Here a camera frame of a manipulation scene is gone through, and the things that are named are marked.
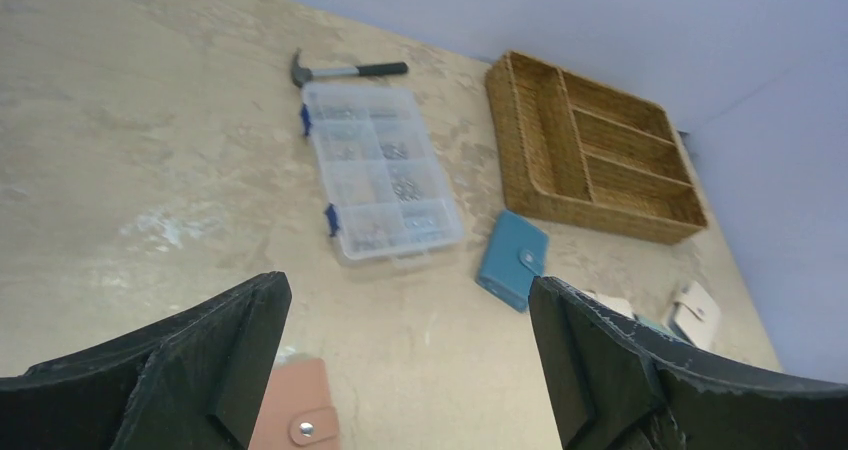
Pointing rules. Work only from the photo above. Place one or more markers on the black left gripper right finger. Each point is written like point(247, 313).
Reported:
point(615, 383)

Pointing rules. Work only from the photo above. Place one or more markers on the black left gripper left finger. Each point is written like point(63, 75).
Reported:
point(194, 380)

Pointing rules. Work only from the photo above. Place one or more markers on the blue leather card holder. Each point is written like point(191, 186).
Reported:
point(515, 255)

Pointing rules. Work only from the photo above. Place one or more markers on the teal green card holder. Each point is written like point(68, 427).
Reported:
point(660, 328)

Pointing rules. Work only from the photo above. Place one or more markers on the pink leather card holder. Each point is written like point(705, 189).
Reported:
point(297, 411)

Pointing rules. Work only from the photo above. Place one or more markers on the cream card holder with snap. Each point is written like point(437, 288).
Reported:
point(694, 316)

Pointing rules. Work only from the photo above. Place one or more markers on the wicker cutlery tray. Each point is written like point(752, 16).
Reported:
point(576, 151)

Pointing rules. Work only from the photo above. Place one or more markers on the clear plastic screw organizer box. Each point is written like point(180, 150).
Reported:
point(388, 196)

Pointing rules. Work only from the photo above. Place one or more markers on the claw hammer black handle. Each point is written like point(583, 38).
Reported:
point(301, 75)

